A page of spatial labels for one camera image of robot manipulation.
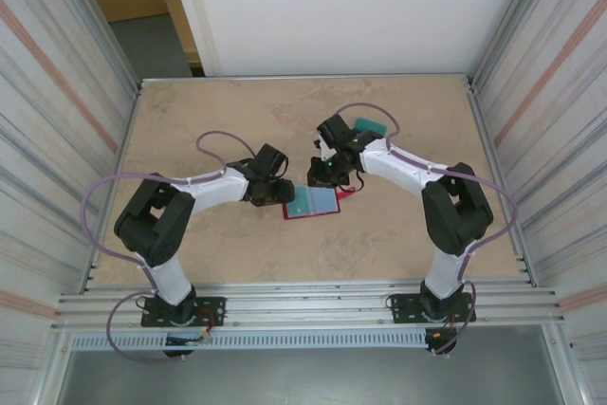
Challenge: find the teal credit card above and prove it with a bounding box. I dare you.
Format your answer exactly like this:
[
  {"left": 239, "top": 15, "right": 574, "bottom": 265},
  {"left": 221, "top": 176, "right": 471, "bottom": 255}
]
[{"left": 292, "top": 185, "right": 312, "bottom": 217}]

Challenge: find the red card holder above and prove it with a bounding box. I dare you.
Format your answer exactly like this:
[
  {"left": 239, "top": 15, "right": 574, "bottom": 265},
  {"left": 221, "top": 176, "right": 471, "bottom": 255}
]
[{"left": 283, "top": 185, "right": 356, "bottom": 221}]

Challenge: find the teal card box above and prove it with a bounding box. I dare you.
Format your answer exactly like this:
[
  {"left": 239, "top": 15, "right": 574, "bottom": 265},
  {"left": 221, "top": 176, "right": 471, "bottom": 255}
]
[{"left": 353, "top": 116, "right": 389, "bottom": 138}]

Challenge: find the corrugated metal side panel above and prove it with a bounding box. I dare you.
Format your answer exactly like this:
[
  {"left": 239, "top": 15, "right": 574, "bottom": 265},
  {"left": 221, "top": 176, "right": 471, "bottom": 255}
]
[
  {"left": 0, "top": 0, "right": 143, "bottom": 377},
  {"left": 467, "top": 0, "right": 607, "bottom": 377}
]

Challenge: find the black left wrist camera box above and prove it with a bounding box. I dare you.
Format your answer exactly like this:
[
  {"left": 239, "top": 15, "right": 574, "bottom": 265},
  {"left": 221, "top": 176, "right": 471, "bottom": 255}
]
[{"left": 250, "top": 142, "right": 290, "bottom": 178}]

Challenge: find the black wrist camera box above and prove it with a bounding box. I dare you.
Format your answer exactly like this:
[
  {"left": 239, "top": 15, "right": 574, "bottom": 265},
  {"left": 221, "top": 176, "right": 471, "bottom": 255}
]
[
  {"left": 250, "top": 142, "right": 290, "bottom": 178},
  {"left": 315, "top": 113, "right": 359, "bottom": 162}
]

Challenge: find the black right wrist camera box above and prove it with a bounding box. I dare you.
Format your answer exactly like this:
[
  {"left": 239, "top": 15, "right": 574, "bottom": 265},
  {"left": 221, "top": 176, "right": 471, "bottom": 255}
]
[{"left": 315, "top": 113, "right": 359, "bottom": 162}]

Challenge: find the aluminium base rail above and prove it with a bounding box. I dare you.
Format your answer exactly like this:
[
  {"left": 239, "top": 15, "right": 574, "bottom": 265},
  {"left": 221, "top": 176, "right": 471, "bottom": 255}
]
[{"left": 50, "top": 281, "right": 568, "bottom": 333}]

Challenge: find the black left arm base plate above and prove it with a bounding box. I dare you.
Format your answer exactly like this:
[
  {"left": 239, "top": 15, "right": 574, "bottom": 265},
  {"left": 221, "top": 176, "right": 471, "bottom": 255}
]
[{"left": 140, "top": 295, "right": 228, "bottom": 329}]

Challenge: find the grey slotted cable duct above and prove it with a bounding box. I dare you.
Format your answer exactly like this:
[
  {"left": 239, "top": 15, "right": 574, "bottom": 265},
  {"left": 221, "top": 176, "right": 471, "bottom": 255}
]
[{"left": 70, "top": 331, "right": 431, "bottom": 352}]

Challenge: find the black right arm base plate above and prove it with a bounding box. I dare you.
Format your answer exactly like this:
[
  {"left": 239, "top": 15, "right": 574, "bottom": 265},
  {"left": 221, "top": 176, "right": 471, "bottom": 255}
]
[{"left": 386, "top": 291, "right": 477, "bottom": 325}]

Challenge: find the small circuit board with wires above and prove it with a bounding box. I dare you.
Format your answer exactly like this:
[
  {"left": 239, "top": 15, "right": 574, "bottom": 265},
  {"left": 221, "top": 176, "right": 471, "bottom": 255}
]
[{"left": 165, "top": 328, "right": 213, "bottom": 347}]

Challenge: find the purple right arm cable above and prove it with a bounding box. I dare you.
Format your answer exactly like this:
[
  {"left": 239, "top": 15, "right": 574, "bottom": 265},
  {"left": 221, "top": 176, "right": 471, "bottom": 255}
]
[{"left": 334, "top": 101, "right": 518, "bottom": 357}]

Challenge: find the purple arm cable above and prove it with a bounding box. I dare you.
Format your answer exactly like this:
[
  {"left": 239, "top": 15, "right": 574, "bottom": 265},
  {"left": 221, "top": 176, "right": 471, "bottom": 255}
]
[
  {"left": 334, "top": 101, "right": 518, "bottom": 357},
  {"left": 79, "top": 131, "right": 261, "bottom": 364}
]

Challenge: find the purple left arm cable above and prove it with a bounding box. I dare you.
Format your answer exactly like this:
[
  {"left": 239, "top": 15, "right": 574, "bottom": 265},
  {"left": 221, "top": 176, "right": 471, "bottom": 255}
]
[{"left": 79, "top": 131, "right": 261, "bottom": 364}]

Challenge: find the white door frame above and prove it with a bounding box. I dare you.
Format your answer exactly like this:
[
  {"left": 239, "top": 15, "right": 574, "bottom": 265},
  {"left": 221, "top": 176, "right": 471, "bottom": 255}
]
[{"left": 164, "top": 0, "right": 223, "bottom": 78}]

